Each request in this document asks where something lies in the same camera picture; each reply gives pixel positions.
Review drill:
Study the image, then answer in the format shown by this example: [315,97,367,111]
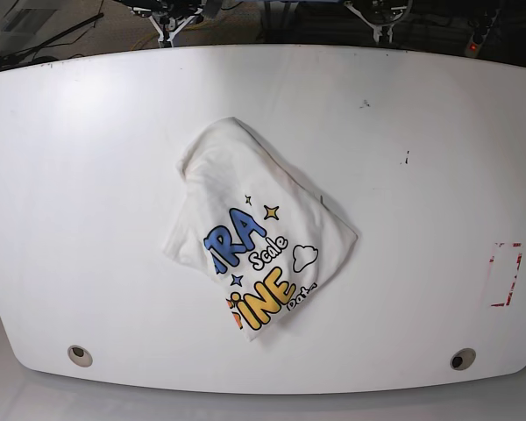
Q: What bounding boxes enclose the white printed T-shirt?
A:
[164,118,358,340]

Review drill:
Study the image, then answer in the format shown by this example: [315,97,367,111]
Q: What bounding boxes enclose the left table grommet hole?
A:
[68,346,93,367]

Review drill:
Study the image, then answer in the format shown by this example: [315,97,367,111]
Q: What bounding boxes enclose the table grommet hole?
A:
[68,346,93,367]
[450,348,477,371]

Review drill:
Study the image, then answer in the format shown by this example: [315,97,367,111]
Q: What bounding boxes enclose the right table grommet hole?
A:
[450,348,477,371]

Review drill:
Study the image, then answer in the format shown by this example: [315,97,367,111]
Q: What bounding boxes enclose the red tape rectangle marking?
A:
[486,242,523,308]

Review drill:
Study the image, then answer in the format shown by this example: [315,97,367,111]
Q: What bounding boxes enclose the power strip with red light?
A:
[464,26,490,58]

